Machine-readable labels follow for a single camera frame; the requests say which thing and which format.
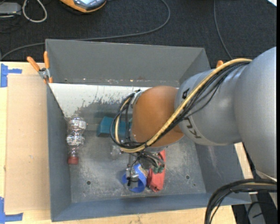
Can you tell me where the red flat block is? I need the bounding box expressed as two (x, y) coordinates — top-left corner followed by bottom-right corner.
(146, 149), (167, 193)

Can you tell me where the small clear glass thing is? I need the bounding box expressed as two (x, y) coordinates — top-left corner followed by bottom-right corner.
(110, 144), (122, 160)

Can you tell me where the grey metal bin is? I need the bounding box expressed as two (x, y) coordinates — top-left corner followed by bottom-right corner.
(45, 38), (252, 223)

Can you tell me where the teal box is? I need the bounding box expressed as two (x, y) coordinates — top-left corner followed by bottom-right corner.
(96, 116), (133, 143)

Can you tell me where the clear plastic bottle red cap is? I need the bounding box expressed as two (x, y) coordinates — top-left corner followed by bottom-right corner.
(65, 115), (88, 165)

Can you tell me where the brown cardboard board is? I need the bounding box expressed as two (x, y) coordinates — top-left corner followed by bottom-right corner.
(4, 74), (52, 216)

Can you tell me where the blue ring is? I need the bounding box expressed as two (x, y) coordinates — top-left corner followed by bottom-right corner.
(121, 163), (147, 194)

